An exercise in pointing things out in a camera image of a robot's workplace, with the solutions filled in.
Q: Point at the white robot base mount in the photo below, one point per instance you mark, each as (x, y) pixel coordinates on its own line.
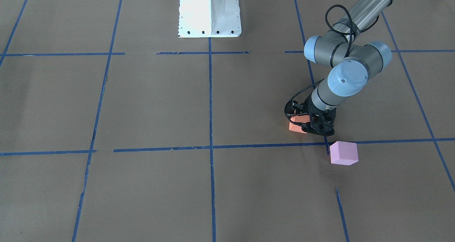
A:
(209, 19)

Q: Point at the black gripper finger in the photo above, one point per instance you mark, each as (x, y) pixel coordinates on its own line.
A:
(307, 129)
(298, 120)

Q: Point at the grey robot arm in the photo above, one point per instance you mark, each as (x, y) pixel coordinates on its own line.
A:
(352, 67)

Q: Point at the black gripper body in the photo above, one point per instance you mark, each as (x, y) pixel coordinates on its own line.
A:
(306, 113)

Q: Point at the orange foam block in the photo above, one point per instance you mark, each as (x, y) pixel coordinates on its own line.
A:
(296, 128)

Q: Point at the pink foam block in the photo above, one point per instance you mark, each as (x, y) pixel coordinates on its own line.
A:
(344, 153)

